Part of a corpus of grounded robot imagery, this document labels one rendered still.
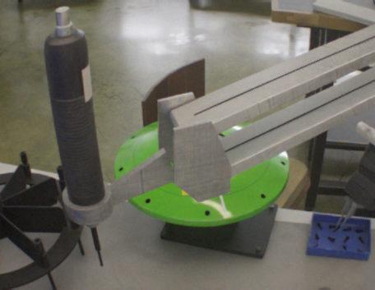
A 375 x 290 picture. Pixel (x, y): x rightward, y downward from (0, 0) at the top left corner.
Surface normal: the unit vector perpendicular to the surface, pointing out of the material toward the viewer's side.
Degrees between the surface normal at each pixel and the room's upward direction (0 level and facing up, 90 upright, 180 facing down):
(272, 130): 17
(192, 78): 90
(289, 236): 0
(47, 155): 0
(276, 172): 24
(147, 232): 0
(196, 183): 90
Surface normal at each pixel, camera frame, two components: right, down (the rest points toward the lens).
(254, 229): 0.00, -0.82
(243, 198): 0.19, -0.55
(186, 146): 0.32, 0.54
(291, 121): -0.28, -0.73
